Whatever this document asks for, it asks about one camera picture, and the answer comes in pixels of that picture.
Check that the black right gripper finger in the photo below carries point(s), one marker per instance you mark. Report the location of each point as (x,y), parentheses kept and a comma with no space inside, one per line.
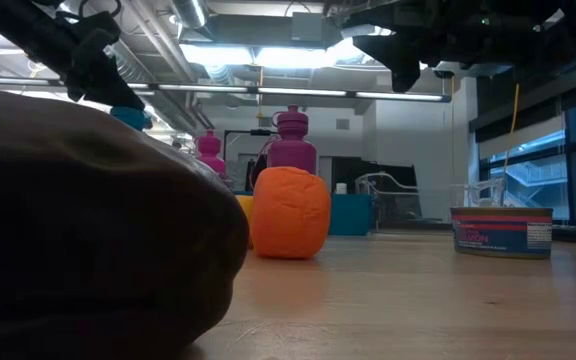
(403,60)

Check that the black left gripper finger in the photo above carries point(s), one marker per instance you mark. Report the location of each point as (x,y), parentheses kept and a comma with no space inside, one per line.
(115,92)

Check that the pink squeeze bottle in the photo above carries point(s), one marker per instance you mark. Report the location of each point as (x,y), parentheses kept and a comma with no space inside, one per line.
(210,155)

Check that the dark maroon food toy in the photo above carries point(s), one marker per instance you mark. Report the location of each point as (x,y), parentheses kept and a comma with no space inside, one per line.
(93,225)

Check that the purple squeeze bottle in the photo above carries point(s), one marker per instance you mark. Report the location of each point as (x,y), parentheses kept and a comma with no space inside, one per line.
(292,150)

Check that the yellow food toy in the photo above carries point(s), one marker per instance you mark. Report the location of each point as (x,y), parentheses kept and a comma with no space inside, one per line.
(245,215)

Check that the silver-lid tin can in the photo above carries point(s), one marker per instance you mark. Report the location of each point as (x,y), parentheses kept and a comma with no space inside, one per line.
(500,235)

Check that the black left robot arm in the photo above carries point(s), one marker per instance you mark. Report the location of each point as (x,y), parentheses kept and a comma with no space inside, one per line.
(18,30)

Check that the orange blocky food toy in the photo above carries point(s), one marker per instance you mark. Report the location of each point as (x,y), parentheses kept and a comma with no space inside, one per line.
(290,215)

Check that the grey ceiling box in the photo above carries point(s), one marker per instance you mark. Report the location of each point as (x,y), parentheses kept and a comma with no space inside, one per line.
(307,26)

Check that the long light bar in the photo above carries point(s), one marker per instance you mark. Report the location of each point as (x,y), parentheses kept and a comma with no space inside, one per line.
(298,92)

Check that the black background monitor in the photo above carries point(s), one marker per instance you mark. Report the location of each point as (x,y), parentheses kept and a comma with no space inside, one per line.
(348,175)

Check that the clear plastic bin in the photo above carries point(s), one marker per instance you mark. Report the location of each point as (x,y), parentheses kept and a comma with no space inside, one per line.
(233,182)
(368,187)

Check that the small white cup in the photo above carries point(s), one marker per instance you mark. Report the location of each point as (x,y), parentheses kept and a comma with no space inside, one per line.
(341,188)

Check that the teal plastic bin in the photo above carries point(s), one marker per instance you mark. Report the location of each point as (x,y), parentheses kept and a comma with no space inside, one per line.
(350,215)

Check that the large window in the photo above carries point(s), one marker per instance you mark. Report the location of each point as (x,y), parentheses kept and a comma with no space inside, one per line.
(538,175)

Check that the silver ceiling duct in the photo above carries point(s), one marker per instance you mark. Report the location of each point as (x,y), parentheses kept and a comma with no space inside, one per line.
(188,12)

